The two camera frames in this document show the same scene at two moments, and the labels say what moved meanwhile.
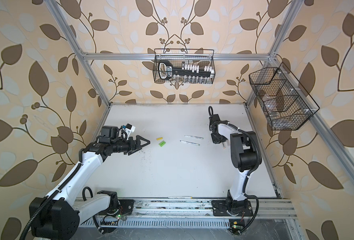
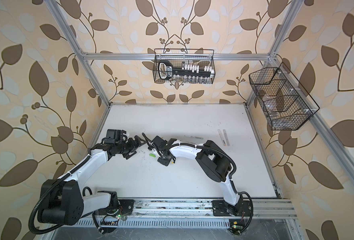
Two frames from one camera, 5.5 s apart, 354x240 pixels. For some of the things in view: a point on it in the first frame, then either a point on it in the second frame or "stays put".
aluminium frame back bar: x=176 y=56 stays put
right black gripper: x=214 y=140 → x=164 y=162
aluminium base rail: x=278 y=208 stays put
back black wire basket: x=184 y=66 stays put
